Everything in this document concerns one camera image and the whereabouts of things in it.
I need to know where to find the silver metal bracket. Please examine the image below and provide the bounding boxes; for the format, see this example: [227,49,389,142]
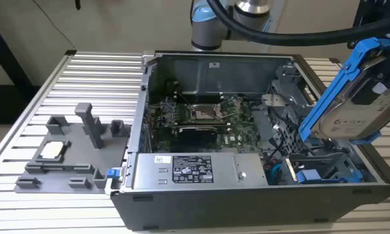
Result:
[261,94,297,108]

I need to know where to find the grey parts rack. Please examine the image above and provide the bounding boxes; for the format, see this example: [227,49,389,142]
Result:
[14,102,133,195]

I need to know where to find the CPU socket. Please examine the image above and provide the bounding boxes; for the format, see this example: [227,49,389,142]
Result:
[185,98,238,121]

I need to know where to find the green motherboard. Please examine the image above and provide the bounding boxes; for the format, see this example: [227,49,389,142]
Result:
[148,95,270,154]

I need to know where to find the black graphics card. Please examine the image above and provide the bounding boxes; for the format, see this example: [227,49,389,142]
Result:
[171,124,230,153]

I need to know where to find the black open PC case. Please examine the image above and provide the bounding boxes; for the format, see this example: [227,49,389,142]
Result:
[109,50,390,232]

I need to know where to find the silver power supply unit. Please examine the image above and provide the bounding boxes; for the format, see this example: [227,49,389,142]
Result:
[132,153,269,190]

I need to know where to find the blue disk carrier in bay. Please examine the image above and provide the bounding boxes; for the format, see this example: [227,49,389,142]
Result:
[297,168,363,184]

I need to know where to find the silver CPU chip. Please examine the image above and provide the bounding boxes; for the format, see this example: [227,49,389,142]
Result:
[40,141,65,158]

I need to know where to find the blue wire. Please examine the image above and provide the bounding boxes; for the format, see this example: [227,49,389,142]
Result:
[267,162,283,185]

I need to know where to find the hard disk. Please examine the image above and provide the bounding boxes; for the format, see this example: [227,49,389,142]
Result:
[298,36,390,146]

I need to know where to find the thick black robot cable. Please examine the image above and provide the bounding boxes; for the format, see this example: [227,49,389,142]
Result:
[206,0,390,47]

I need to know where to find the black wire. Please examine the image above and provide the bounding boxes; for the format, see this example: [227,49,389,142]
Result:
[266,124,289,159]

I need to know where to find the black desk frame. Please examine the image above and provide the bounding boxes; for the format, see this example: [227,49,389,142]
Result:
[0,13,41,125]

